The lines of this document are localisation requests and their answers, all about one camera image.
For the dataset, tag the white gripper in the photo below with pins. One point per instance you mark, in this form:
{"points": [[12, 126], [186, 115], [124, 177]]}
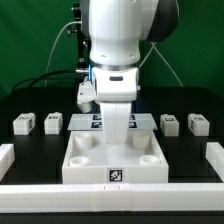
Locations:
{"points": [[115, 91]]}

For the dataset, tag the white square tabletop part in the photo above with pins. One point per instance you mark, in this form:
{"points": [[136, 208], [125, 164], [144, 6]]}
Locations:
{"points": [[90, 160]]}

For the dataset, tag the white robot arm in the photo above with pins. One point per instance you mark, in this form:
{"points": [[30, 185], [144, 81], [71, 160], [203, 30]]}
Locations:
{"points": [[115, 28]]}

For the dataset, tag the white marker sheet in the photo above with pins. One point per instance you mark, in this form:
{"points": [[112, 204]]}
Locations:
{"points": [[93, 122]]}

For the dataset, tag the white right fence piece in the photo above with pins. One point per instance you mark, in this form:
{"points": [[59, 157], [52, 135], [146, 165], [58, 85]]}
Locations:
{"points": [[215, 156]]}

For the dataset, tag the white fence piece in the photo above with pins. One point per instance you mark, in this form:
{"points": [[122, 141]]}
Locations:
{"points": [[7, 157], [215, 156]]}

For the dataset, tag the white left fence piece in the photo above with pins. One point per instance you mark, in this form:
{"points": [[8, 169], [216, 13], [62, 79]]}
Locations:
{"points": [[7, 157]]}

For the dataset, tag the black camera on stand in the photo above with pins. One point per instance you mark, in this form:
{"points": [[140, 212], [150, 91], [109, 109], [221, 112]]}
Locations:
{"points": [[82, 45]]}

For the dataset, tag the white front fence rail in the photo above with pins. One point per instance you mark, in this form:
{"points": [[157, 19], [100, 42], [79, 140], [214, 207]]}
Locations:
{"points": [[112, 197]]}

